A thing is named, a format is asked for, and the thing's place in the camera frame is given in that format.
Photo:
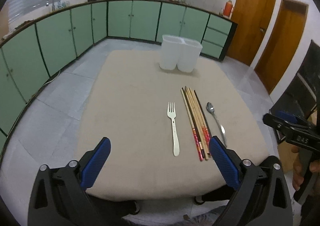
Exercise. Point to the person's right hand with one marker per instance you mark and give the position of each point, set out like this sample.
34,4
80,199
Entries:
298,179

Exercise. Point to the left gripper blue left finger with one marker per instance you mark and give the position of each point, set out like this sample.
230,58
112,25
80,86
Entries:
92,163

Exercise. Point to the bamboo chopstick red band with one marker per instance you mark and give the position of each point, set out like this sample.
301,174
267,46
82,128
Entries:
202,137

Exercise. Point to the plain wooden chopstick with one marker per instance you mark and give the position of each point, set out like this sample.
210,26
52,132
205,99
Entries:
192,126

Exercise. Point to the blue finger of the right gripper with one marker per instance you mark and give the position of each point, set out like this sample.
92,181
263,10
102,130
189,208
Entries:
288,117

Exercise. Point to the light bamboo chopstick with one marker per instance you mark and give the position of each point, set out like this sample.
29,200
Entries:
201,120

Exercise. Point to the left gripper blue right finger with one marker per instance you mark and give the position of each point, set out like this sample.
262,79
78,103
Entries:
227,162

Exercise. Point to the silver metal spoon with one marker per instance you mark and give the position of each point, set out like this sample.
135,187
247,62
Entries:
211,110

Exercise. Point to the orange thermos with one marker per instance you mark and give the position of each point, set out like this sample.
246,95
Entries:
228,9

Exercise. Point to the white twin utensil holder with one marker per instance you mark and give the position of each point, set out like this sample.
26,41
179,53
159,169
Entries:
179,52

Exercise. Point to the white plastic fork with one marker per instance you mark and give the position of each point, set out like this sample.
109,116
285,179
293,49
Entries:
171,113

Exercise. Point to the red patterned bamboo chopstick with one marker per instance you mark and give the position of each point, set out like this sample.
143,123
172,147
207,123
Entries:
197,121

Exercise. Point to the green lower kitchen cabinets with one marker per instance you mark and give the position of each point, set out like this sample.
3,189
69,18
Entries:
35,52

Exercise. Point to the brown wooden door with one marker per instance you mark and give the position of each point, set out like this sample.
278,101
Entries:
282,44
253,18

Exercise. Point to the chrome sink faucet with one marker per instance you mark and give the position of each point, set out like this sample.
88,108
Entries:
51,3

